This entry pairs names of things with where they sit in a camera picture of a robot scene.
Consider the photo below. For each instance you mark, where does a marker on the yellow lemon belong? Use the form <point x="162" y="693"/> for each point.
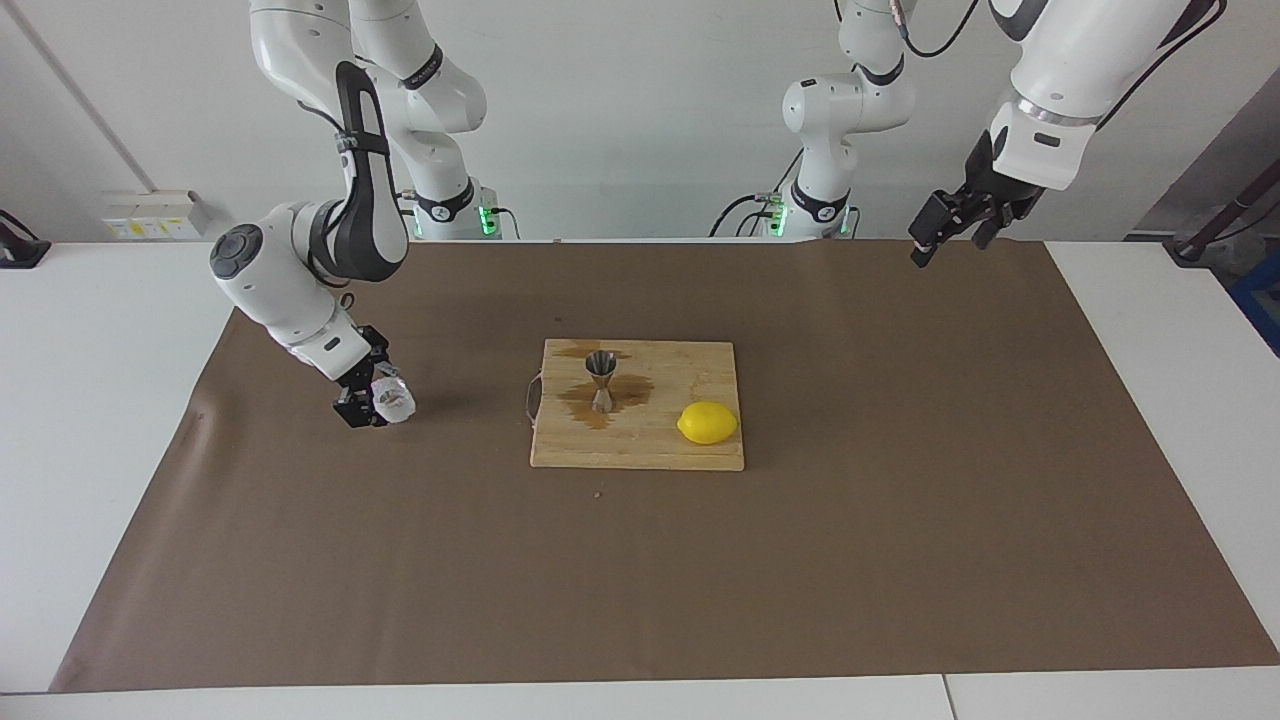
<point x="707" y="423"/>

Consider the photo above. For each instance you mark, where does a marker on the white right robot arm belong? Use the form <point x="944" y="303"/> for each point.
<point x="270" y="280"/>

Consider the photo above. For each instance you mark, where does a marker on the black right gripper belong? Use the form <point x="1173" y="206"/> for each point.
<point x="365" y="365"/>

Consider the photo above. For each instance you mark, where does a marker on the white wall socket box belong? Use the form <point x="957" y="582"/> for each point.
<point x="155" y="218"/>

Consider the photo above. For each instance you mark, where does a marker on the wooden cutting board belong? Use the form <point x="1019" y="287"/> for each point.
<point x="640" y="445"/>

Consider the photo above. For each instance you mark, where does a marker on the blue crate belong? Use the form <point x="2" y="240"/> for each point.
<point x="1262" y="300"/>

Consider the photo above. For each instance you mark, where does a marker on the black clamp mount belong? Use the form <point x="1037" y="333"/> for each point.
<point x="20" y="250"/>

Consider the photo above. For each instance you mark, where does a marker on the brown paper table mat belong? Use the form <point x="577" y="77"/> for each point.
<point x="640" y="580"/>

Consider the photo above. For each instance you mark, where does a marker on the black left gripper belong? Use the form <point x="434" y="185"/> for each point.
<point x="990" y="200"/>

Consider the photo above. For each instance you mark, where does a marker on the steel double jigger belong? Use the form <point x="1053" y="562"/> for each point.
<point x="601" y="368"/>

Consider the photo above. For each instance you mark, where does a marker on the black tripod stand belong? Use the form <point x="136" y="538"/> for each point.
<point x="1215" y="225"/>

